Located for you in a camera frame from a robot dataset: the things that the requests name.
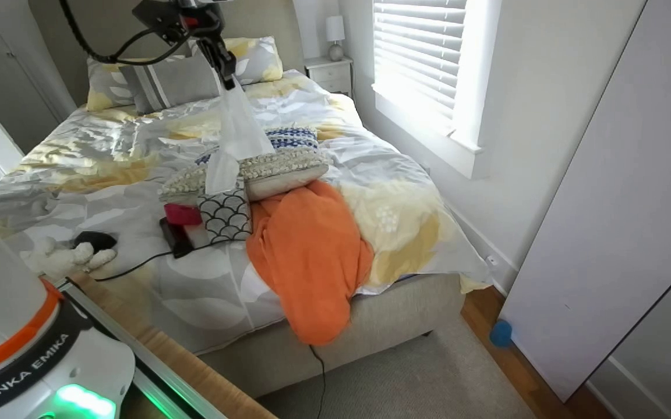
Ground white plush item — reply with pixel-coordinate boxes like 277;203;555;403
38;240;121;279

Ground white wardrobe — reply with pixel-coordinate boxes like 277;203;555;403
497;0;671;419

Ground white tissue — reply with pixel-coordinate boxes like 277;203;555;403
203;78;277;198

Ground white window frame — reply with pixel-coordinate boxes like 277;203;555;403
351;0;505;182

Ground grey yellow floral duvet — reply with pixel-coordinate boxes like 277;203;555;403
0;68;495;355

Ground black cable under bed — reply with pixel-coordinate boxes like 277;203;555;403
306;343;330;419

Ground white door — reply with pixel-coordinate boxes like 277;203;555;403
0;0;79;204

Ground small white table lamp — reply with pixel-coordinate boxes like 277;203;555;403
322;12;349;63

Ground white window blinds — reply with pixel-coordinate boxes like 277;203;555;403
370;0;470;120

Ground small black device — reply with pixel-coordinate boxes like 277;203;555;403
71;229;121;255

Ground blue ball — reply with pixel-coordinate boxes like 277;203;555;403
489;316;517;348

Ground beige rug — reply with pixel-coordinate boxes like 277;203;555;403
256;308;540;419

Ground blue beige patterned pillow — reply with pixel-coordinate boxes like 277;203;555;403
155;125;334;208

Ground red pouch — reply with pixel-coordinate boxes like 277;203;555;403
162;201;208;230

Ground beige upholstered headboard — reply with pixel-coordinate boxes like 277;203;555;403
26;0;307;104

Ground grey striped pillow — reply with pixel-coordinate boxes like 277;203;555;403
120;48;227;112

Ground white nightstand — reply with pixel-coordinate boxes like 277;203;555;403
302;53;357;99

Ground orange blanket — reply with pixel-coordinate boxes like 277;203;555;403
244;176;377;348

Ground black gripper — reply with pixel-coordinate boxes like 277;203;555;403
132;0;241;91

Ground beige bed base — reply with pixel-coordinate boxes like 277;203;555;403
193;269;469;401

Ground thin black power cable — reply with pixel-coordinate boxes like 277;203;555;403
89;244;176;283

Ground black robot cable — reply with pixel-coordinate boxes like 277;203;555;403
58;0;200;68

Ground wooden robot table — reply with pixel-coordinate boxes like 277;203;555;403
61;267;277;419

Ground scale patterned tissue box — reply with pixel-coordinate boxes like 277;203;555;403
193;183;256;250

